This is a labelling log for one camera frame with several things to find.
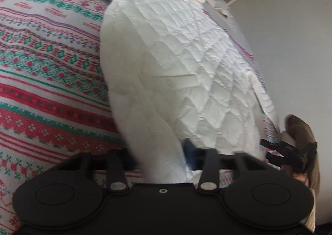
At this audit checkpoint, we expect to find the beige folded cloth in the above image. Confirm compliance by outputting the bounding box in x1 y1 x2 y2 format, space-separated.
206 0 232 17

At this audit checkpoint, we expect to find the brown sleeved right forearm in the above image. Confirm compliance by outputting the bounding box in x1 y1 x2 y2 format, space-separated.
285 114 321 197

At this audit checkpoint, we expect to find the patterned red green blanket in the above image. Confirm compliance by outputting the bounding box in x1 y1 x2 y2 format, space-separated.
0 0 284 234

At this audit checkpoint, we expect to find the white quilted hooded jacket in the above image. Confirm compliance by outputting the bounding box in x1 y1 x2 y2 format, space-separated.
100 0 277 183

